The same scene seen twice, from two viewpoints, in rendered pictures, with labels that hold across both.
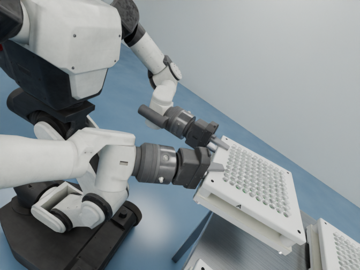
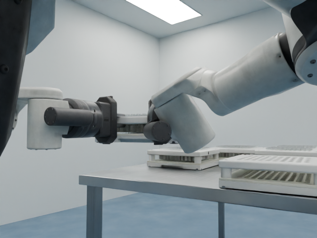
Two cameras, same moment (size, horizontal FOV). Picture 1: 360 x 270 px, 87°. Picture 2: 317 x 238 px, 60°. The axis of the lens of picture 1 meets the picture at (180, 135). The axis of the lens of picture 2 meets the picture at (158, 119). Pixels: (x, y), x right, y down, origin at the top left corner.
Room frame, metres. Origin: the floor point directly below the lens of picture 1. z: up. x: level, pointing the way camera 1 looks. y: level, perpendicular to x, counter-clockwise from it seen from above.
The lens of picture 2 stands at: (0.22, 0.59, 1.00)
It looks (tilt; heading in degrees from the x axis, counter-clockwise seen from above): 3 degrees up; 283
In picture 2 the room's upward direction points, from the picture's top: straight up
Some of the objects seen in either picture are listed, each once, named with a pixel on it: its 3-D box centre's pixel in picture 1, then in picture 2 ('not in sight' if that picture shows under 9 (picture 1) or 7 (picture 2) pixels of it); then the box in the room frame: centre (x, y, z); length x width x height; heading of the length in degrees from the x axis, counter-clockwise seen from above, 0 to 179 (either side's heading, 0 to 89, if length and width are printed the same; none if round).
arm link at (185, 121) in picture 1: (193, 130); (92, 119); (0.52, -0.03, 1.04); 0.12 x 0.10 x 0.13; 74
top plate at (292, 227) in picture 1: (253, 178); (151, 122); (0.42, -0.23, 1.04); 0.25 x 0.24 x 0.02; 172
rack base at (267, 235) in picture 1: (244, 189); (151, 138); (0.42, -0.23, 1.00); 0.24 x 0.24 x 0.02; 82
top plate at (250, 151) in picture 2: not in sight; (237, 149); (0.13, -0.87, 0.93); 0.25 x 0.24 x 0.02; 159
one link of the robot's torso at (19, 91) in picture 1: (50, 110); not in sight; (0.53, 0.48, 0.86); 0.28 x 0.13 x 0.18; 82
